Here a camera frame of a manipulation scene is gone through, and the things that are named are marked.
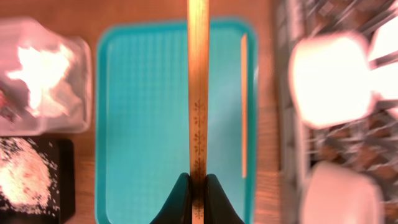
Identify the red wrapper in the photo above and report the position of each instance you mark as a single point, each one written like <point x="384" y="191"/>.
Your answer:
<point x="6" y="110"/>

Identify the cooked white rice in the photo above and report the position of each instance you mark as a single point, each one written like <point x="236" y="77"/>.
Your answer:
<point x="29" y="179"/>

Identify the wooden chopstick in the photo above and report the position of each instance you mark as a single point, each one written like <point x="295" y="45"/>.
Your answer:
<point x="198" y="72"/>
<point x="244" y="115"/>

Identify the black waste tray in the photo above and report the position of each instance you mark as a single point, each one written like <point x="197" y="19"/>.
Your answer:
<point x="64" y="156"/>

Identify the white small bowl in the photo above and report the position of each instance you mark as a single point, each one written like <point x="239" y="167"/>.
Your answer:
<point x="330" y="80"/>

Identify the large white round plate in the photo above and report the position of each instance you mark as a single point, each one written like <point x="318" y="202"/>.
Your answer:
<point x="383" y="58"/>

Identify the white tissue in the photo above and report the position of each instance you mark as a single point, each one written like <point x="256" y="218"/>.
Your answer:
<point x="41" y="71"/>

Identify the clear plastic waste bin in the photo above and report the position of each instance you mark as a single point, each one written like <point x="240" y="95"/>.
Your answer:
<point x="74" y="92"/>

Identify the grey bowl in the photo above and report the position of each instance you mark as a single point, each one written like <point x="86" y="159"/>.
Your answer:
<point x="338" y="195"/>

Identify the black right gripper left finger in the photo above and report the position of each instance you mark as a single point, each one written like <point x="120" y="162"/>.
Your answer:
<point x="177" y="208"/>

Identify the teal plastic tray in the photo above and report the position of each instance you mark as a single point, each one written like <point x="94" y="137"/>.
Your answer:
<point x="142" y="117"/>

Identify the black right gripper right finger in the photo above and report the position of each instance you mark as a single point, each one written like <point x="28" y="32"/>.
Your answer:
<point x="217" y="208"/>

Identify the grey dishwasher rack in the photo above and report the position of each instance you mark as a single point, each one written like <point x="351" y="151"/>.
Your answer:
<point x="368" y="145"/>

